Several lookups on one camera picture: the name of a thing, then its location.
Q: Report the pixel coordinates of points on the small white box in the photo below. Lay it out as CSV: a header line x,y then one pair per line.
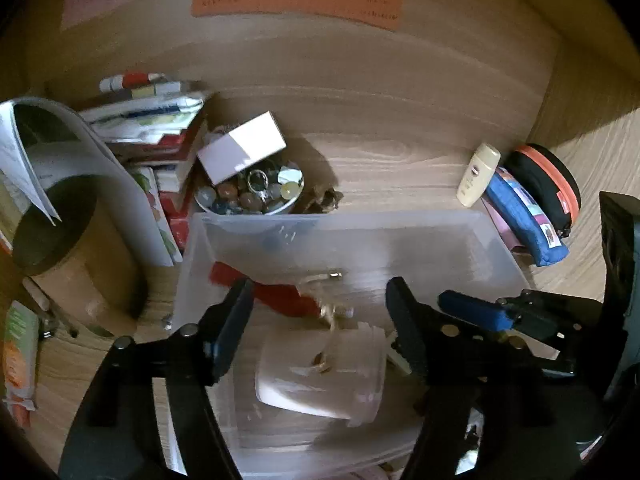
x,y
240,147

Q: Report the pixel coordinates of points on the wooden desktop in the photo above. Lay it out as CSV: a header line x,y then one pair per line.
x,y
395,170

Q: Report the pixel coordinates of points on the red object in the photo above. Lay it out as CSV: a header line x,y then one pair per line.
x,y
270,297

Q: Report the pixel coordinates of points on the bowl of polished stones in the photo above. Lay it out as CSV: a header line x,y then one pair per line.
x,y
250,197

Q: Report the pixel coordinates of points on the blue patchwork pouch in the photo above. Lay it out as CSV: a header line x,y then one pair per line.
x,y
525,220

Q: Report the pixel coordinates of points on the small brown figurine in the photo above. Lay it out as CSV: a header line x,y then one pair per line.
x,y
322,201

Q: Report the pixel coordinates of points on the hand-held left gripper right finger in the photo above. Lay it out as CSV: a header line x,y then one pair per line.
x,y
406,332

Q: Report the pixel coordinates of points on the black case with orange zipper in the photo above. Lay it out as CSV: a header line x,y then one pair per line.
x,y
547,180

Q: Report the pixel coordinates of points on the orange and green packet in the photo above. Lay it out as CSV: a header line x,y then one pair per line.
x,y
17,360

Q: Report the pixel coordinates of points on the curled white paper sheet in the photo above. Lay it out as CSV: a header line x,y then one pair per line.
x,y
125,185

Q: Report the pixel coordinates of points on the small black clip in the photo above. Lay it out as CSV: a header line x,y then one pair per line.
x,y
52,327

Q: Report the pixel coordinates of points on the clear plastic storage bin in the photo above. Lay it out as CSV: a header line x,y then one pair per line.
x,y
350,245

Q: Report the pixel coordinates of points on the cream lotion bottle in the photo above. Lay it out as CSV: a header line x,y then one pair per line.
x,y
477,177

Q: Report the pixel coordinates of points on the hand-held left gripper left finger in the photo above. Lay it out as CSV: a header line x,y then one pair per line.
x,y
225,332

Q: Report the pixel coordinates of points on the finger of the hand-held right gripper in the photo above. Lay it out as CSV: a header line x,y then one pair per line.
x,y
555,355
472,307

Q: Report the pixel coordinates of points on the red and white marker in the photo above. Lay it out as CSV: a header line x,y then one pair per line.
x,y
130,81

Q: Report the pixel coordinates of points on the brown cardboard tube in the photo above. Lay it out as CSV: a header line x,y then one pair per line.
x,y
75,280

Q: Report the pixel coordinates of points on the stack of books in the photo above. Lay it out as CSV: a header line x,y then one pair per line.
x,y
170,140

